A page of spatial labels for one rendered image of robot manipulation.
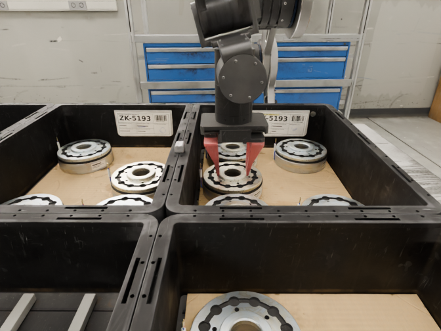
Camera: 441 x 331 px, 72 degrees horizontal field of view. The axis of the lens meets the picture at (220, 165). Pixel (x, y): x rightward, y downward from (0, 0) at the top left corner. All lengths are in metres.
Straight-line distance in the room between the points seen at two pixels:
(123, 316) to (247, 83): 0.27
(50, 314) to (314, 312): 0.28
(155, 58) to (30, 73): 1.63
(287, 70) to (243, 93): 2.11
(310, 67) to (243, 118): 2.08
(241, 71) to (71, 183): 0.39
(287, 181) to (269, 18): 0.50
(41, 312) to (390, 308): 0.38
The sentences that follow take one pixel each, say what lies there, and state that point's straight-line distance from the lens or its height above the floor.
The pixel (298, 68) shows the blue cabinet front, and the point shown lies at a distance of 2.49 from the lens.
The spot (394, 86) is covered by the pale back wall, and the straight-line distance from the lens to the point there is 3.90.
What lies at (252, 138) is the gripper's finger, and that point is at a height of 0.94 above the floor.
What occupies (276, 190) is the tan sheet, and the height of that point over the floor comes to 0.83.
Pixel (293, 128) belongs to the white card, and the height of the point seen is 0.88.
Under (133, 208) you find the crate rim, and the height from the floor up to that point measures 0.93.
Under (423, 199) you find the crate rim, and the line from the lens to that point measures 0.41.
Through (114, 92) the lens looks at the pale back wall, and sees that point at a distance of 3.42.
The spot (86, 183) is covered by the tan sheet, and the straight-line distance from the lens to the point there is 0.61.
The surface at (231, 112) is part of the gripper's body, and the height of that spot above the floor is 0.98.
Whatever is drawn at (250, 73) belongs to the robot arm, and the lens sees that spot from 0.37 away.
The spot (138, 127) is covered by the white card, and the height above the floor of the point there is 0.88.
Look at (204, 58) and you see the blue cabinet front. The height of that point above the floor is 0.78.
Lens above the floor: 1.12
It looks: 28 degrees down
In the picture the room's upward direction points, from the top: straight up
